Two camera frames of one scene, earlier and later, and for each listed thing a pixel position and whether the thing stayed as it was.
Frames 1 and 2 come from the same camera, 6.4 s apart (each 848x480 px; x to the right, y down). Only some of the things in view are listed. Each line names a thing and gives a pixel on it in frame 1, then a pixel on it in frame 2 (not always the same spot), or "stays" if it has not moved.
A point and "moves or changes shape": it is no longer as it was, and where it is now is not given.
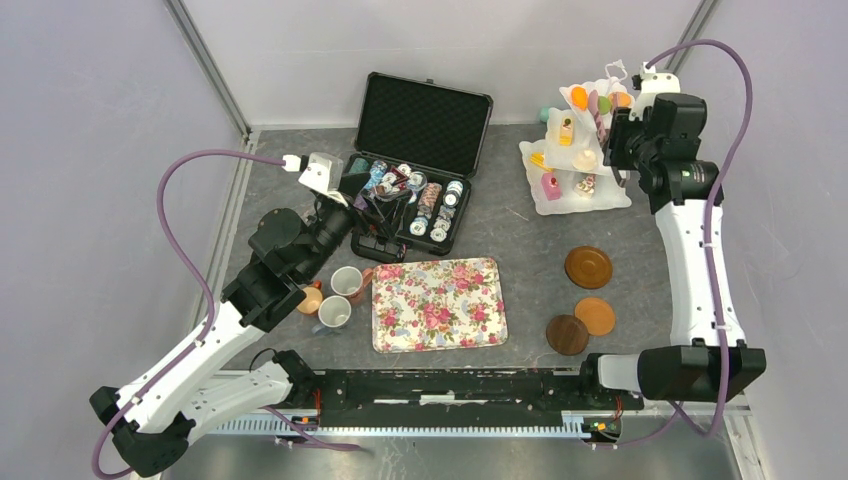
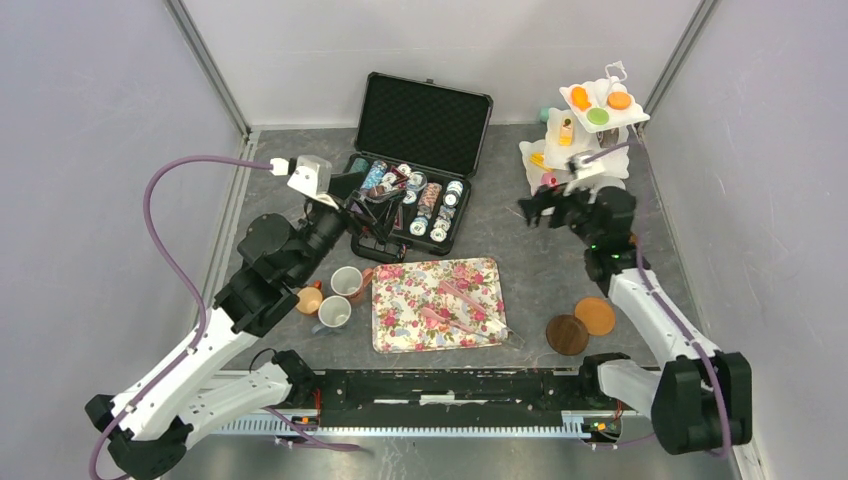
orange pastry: x=580 y=97 stays
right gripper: x=622 y=126 to x=546 y=198
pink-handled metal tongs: x=599 y=122 to x=486 y=325
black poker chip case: x=426 y=138 stays
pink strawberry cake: x=551 y=186 stays
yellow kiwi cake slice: x=538 y=158 stays
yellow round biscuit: x=626 y=99 stays
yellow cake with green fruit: x=566 y=131 stays
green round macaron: x=604 y=105 moves or changes shape
